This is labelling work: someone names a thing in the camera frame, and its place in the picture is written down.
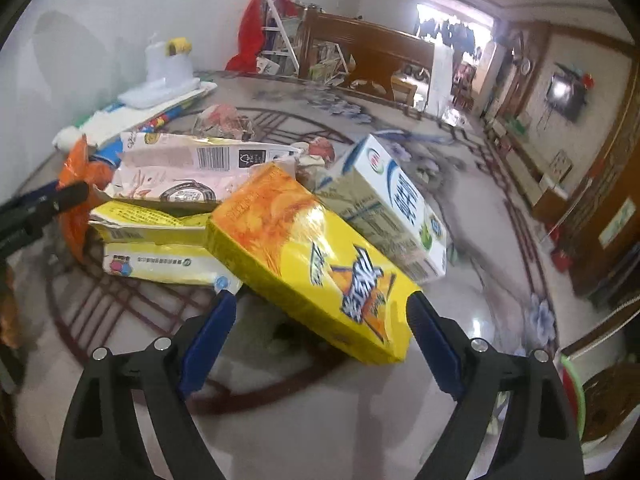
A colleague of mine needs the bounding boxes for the wooden sofa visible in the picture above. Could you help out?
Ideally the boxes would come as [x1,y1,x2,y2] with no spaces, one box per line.
[298,7,436,108]

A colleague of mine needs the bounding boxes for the red cloth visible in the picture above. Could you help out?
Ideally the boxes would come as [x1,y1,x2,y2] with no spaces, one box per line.
[225,0,301,73]

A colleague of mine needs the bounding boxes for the yellow drink box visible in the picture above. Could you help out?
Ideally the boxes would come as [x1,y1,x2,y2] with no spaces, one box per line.
[206,161,423,366]

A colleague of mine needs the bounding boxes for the white folded cloth stack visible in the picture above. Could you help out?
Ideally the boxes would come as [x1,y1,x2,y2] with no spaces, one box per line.
[52,82,218,153]

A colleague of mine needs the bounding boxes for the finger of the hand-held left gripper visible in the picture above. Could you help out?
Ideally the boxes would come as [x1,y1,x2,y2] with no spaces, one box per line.
[0,182,90,258]

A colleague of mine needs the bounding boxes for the small red white wrapper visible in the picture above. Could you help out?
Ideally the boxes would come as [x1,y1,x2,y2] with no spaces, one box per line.
[295,139,337,166]

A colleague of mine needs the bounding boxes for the white blue milk carton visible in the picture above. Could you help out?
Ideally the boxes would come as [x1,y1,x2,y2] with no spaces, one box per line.
[312,133,448,285]

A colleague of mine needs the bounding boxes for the white board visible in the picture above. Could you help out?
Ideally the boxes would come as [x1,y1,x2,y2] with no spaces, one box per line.
[427,45,453,116]

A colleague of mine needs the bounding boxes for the green wall scroll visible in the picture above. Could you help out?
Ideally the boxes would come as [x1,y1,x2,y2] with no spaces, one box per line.
[600,200,633,248]

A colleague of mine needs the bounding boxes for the white step ladder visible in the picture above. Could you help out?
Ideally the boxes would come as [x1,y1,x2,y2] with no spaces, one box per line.
[260,0,301,73]

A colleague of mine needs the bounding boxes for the wall television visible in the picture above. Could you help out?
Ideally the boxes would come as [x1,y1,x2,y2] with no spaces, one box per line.
[545,72,586,121]

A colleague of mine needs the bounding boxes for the white pen cup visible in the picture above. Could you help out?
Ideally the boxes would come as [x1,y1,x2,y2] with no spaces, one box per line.
[167,52,194,81]

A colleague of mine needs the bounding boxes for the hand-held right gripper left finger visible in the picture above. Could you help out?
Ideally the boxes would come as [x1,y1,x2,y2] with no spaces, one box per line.
[55,290,237,480]

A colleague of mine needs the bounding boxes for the blue printed packet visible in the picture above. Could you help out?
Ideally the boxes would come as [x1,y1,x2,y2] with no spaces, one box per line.
[95,102,193,167]

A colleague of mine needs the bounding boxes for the wooden television cabinet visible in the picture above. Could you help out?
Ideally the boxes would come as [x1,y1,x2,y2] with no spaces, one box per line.
[487,115,576,221]

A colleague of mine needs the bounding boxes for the cluttered metal rack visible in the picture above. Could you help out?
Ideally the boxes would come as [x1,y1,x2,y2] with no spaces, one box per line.
[295,15,356,86]

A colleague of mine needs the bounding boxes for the pink white flattened carton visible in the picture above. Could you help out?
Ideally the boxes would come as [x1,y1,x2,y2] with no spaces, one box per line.
[102,132,306,206]

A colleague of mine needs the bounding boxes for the hanging clothes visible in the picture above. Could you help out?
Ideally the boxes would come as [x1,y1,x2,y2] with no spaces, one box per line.
[417,12,493,56]

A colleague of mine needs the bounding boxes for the orange snack packet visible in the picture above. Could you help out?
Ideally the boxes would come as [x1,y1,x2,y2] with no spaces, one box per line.
[57,135,118,266]

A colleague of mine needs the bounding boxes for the yellow white carton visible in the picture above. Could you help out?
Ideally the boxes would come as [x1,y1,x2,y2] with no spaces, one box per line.
[89,200,244,288]

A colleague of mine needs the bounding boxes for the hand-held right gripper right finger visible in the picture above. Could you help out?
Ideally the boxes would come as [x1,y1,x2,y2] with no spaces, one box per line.
[406,293,585,480]

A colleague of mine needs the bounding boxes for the person's left hand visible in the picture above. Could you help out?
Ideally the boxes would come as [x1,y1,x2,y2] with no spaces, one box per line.
[0,267,23,352]

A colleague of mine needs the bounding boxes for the clear red wrapper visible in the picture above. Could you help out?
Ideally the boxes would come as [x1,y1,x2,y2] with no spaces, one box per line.
[194,104,256,142]

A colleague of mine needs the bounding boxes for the white desk lamp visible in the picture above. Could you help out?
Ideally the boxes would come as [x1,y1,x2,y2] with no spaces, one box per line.
[118,32,201,109]

